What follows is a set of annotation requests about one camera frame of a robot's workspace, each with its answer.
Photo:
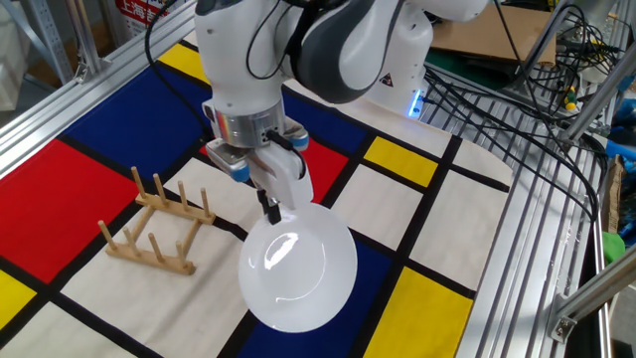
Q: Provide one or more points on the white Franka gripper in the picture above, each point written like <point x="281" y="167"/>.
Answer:
<point x="283" y="176"/>

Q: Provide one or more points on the white round plate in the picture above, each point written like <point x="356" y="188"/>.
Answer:
<point x="298" y="278"/>

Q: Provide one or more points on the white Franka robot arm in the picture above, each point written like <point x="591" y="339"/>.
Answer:
<point x="238" y="59"/>

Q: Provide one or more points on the wooden dish rack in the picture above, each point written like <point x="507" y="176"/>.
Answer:
<point x="149" y="261"/>

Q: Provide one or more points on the colour block tablecloth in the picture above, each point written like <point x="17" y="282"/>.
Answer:
<point x="124" y="114"/>

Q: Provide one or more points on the red white sign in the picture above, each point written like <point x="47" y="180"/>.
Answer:
<point x="139" y="12"/>

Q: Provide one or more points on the perforated steel shelf upright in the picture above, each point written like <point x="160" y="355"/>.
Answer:
<point x="49" y="40"/>

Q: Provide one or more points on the cardboard box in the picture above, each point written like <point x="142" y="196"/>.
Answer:
<point x="487" y="35"/>

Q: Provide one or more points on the green yellow screwdriver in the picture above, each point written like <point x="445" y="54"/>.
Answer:
<point x="570" y="97"/>

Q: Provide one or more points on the green cloth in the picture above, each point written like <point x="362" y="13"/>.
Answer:
<point x="613" y="246"/>

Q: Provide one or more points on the blue plastic bag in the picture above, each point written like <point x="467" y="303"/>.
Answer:
<point x="623" y="149"/>

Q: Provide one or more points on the silver blue wrist camera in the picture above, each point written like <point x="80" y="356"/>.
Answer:
<point x="226" y="156"/>

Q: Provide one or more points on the aluminium frame post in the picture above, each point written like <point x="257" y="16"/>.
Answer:
<point x="82" y="35"/>
<point x="596" y="288"/>
<point x="596" y="97"/>

